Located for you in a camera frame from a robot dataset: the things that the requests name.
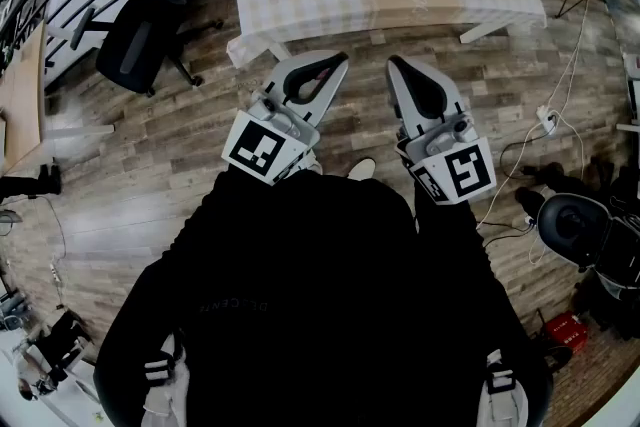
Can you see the person's left white shoe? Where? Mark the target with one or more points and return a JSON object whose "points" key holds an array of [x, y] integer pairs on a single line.
{"points": [[312, 164]]}

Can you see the white power strip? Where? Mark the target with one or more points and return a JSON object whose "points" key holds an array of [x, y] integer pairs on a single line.
{"points": [[548, 121]]}

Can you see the person's left forearm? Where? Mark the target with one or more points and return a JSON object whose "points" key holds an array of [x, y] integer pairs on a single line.
{"points": [[220, 210]]}

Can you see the person's black sweater torso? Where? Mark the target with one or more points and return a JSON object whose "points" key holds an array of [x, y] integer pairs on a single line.
{"points": [[300, 290]]}

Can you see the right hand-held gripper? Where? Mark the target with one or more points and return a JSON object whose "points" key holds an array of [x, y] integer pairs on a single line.
{"points": [[465, 170]]}

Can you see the black round-backed chair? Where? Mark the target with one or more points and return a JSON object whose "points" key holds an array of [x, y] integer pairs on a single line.
{"points": [[570, 227]]}

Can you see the red box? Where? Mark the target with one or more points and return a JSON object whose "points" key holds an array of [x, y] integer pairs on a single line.
{"points": [[566, 332]]}

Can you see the light wooden desk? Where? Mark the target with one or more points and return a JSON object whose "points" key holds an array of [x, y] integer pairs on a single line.
{"points": [[22, 105]]}

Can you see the black office chair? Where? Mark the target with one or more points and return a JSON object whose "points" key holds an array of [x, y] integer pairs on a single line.
{"points": [[135, 40]]}

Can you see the person's right forearm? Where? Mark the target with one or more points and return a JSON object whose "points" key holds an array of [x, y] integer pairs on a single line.
{"points": [[445, 235]]}

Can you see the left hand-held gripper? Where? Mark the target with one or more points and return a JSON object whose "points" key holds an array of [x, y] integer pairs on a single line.
{"points": [[255, 147]]}

